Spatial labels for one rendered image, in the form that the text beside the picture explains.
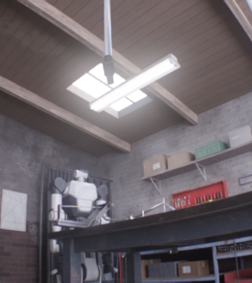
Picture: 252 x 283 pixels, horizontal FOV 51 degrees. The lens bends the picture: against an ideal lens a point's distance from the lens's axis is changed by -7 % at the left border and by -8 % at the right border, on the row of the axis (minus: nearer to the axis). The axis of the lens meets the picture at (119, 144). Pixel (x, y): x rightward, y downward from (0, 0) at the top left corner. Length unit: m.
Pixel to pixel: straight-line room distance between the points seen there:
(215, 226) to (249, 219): 0.14
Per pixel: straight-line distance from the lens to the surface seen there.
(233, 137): 3.68
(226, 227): 1.13
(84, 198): 2.33
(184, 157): 3.92
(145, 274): 3.62
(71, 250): 1.75
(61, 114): 4.20
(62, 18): 2.95
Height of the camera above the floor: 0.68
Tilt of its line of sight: 24 degrees up
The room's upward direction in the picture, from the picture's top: 3 degrees counter-clockwise
